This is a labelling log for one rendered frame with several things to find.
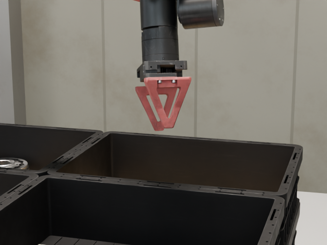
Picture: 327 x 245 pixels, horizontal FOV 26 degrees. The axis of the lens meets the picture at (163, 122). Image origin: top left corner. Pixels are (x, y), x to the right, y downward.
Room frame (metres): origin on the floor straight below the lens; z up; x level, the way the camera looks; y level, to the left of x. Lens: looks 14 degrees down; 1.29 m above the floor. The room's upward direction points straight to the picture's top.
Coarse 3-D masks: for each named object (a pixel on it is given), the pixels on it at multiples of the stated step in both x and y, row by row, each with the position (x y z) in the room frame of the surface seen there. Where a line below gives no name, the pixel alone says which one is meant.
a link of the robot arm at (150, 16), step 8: (144, 0) 1.09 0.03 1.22; (152, 0) 1.08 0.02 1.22; (160, 0) 1.08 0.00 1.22; (168, 0) 1.09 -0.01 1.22; (176, 0) 1.11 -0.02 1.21; (144, 8) 1.09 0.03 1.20; (152, 8) 1.08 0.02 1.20; (160, 8) 1.08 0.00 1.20; (168, 8) 1.08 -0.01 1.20; (176, 8) 1.10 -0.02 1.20; (144, 16) 1.09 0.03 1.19; (152, 16) 1.08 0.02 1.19; (160, 16) 1.08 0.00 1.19; (168, 16) 1.08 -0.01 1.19; (176, 16) 1.09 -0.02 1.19; (144, 24) 1.08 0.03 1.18; (152, 24) 1.07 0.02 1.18; (160, 24) 1.07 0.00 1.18; (168, 24) 1.08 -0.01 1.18; (176, 24) 1.09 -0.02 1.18
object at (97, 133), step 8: (24, 128) 1.44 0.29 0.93; (32, 128) 1.44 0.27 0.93; (40, 128) 1.43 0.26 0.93; (48, 128) 1.43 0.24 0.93; (56, 128) 1.42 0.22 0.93; (64, 128) 1.43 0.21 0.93; (72, 128) 1.42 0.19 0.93; (96, 136) 1.36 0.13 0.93; (80, 144) 1.30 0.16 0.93; (72, 152) 1.25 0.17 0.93; (56, 160) 1.20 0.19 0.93; (0, 168) 1.15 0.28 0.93; (8, 168) 1.15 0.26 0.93; (48, 168) 1.15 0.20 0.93
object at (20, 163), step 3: (12, 159) 1.43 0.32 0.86; (15, 159) 1.43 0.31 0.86; (18, 159) 1.42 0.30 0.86; (21, 159) 1.42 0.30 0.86; (15, 162) 1.40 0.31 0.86; (18, 162) 1.40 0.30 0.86; (21, 162) 1.42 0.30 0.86; (24, 162) 1.40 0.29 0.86; (27, 162) 1.40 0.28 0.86; (15, 165) 1.38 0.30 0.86; (18, 165) 1.38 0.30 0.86; (21, 165) 1.39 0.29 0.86; (24, 165) 1.38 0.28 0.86; (27, 165) 1.39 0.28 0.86; (18, 168) 1.36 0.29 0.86; (21, 168) 1.37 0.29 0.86; (24, 168) 1.37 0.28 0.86
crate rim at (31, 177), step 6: (0, 174) 1.12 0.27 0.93; (6, 174) 1.12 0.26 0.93; (12, 174) 1.12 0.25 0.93; (18, 174) 1.12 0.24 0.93; (24, 174) 1.12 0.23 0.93; (30, 174) 1.12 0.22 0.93; (36, 174) 1.12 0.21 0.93; (24, 180) 1.08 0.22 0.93; (30, 180) 1.08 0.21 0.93; (18, 186) 1.06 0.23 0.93; (24, 186) 1.06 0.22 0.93; (6, 192) 1.02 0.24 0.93; (12, 192) 1.02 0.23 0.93; (0, 198) 1.00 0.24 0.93; (6, 198) 1.00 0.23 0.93
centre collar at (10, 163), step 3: (0, 159) 1.41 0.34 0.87; (3, 159) 1.41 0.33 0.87; (6, 159) 1.41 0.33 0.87; (9, 159) 1.41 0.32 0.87; (0, 162) 1.40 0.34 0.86; (3, 162) 1.40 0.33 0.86; (6, 162) 1.40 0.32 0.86; (9, 162) 1.40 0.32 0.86; (12, 162) 1.39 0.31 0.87; (0, 165) 1.37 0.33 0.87; (3, 165) 1.37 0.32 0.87; (6, 165) 1.37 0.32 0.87; (9, 165) 1.37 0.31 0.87; (12, 165) 1.38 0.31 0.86
